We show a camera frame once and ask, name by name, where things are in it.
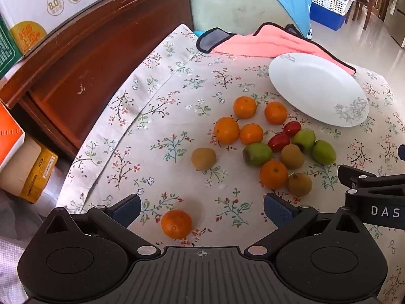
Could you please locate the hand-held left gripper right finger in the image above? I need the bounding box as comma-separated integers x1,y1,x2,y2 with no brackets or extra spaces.
244,193,364,258

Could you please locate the orange box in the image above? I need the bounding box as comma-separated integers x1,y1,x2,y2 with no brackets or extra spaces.
0,100,26,172

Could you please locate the red cherry tomato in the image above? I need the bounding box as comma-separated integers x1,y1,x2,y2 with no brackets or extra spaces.
282,121,302,137
268,134,291,153

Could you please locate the green jujube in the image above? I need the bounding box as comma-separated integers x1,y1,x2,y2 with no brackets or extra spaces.
242,143,273,167
312,140,337,166
292,128,316,151

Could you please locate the brown wooden cabinet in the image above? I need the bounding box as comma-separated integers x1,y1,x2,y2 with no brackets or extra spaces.
0,0,197,162

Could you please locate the mandarin orange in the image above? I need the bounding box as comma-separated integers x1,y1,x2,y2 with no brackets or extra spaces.
264,102,288,125
214,117,240,144
233,96,257,119
239,123,264,145
161,209,193,240
260,160,288,189

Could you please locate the grey appliance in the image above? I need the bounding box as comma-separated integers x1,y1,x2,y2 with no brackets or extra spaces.
378,0,405,48

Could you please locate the brown kiwi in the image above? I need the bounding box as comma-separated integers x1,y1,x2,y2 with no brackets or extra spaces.
280,144,306,169
191,147,217,171
287,173,313,197

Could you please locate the white plate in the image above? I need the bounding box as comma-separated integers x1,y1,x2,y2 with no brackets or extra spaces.
268,52,370,128

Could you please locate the floral tablecloth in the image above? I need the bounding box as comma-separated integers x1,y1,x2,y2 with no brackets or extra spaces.
57,24,405,304

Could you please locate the yellow cardboard box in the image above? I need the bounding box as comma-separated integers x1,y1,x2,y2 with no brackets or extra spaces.
0,133,59,204

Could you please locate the green box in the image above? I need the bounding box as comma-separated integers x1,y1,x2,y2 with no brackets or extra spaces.
0,16,23,80

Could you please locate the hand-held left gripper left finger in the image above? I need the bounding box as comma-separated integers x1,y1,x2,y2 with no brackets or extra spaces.
44,194,161,258

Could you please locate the pink towel with black trim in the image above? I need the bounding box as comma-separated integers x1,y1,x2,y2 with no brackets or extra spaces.
196,22,358,75

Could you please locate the grey cloth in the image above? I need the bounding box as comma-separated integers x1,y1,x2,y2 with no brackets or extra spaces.
0,190,42,304

